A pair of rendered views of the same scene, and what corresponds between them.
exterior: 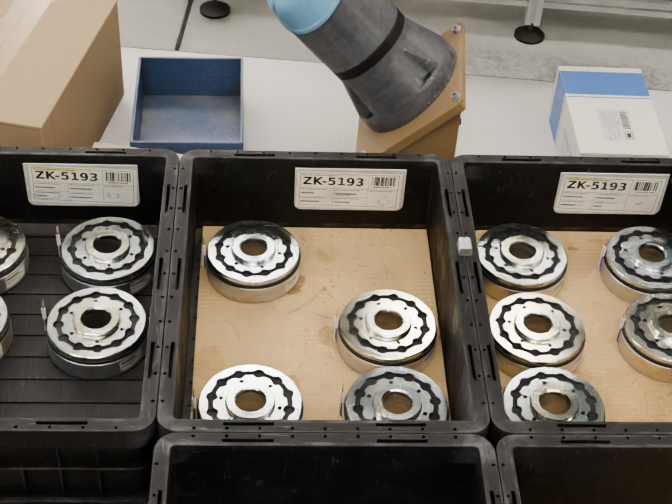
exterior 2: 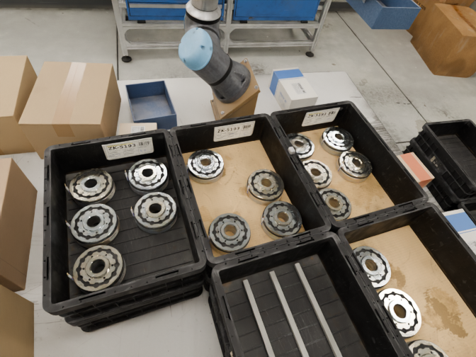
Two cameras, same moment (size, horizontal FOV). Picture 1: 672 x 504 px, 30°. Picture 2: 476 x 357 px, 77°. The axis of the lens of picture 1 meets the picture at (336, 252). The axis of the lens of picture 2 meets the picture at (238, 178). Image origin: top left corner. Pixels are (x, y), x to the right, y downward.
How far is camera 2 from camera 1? 61 cm
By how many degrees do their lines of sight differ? 19
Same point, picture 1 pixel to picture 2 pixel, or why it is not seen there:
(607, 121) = (295, 87)
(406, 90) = (236, 87)
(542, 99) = (264, 81)
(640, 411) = (354, 195)
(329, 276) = (233, 166)
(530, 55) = not seen: hidden behind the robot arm
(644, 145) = (309, 94)
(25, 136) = (93, 128)
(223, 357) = (207, 210)
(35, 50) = (86, 89)
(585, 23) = (239, 51)
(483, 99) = not seen: hidden behind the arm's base
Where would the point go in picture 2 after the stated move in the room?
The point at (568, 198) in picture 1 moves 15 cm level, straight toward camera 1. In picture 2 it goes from (307, 120) to (315, 156)
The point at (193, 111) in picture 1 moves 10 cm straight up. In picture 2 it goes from (149, 103) to (146, 81)
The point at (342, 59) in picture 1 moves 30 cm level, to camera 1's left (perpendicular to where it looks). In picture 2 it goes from (213, 78) to (116, 83)
